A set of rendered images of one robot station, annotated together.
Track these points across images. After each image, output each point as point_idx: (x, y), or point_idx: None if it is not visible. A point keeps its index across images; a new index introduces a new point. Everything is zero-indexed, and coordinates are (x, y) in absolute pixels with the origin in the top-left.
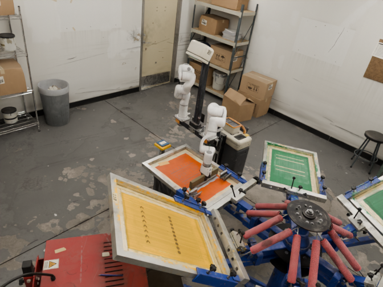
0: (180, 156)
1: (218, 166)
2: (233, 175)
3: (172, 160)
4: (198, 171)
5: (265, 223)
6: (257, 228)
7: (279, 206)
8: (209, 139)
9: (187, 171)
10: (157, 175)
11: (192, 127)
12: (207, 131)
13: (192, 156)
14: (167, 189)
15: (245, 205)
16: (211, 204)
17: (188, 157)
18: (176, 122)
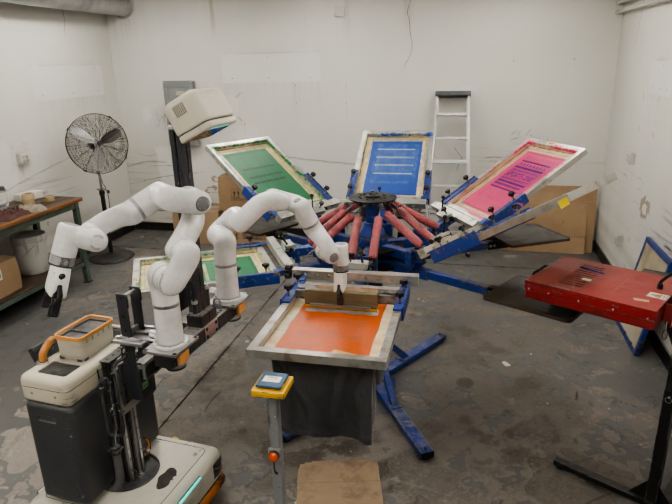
0: (294, 348)
1: (286, 304)
2: (295, 288)
3: (320, 349)
4: (316, 321)
5: (402, 223)
6: (410, 230)
7: (360, 224)
8: (244, 293)
9: (331, 329)
10: (393, 337)
11: (212, 322)
12: (317, 224)
13: (277, 338)
14: None
15: None
16: (385, 287)
17: (285, 341)
18: (185, 360)
